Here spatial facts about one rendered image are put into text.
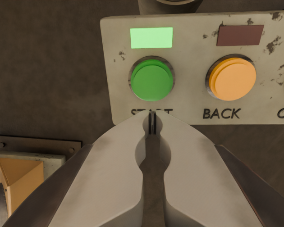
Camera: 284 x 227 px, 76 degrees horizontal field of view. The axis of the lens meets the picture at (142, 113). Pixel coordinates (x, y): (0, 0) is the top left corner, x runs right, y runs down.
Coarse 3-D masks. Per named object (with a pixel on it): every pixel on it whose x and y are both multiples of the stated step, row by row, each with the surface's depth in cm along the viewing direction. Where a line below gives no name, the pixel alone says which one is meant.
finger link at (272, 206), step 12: (228, 156) 8; (228, 168) 7; (240, 168) 7; (240, 180) 7; (252, 180) 7; (264, 180) 7; (252, 192) 6; (264, 192) 6; (276, 192) 6; (252, 204) 6; (264, 204) 6; (276, 204) 6; (264, 216) 5; (276, 216) 5
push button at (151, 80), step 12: (156, 60) 16; (144, 72) 16; (156, 72) 16; (168, 72) 17; (132, 84) 17; (144, 84) 17; (156, 84) 17; (168, 84) 17; (144, 96) 18; (156, 96) 18
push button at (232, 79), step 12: (228, 60) 16; (240, 60) 16; (216, 72) 16; (228, 72) 16; (240, 72) 16; (252, 72) 16; (216, 84) 17; (228, 84) 17; (240, 84) 17; (252, 84) 17; (216, 96) 18; (228, 96) 17; (240, 96) 17
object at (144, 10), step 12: (144, 0) 28; (156, 0) 25; (168, 0) 25; (180, 0) 24; (192, 0) 24; (144, 12) 33; (156, 12) 29; (168, 12) 27; (180, 12) 28; (192, 12) 30
